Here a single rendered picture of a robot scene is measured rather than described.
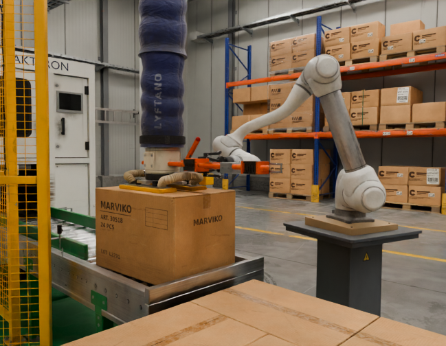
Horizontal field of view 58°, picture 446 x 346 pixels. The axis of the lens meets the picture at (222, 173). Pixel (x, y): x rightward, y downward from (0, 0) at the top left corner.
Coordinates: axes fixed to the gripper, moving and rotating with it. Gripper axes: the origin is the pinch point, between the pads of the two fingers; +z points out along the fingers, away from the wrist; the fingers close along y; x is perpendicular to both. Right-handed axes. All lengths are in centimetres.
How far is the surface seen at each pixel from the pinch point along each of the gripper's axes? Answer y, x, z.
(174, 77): -40.7, 16.3, 1.4
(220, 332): 53, -45, 30
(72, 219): 50, 174, -23
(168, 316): 53, -23, 34
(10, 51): -61, 114, 42
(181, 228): 26.7, -5.6, 14.2
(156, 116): -22.3, 20.5, 8.4
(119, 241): 38, 33, 20
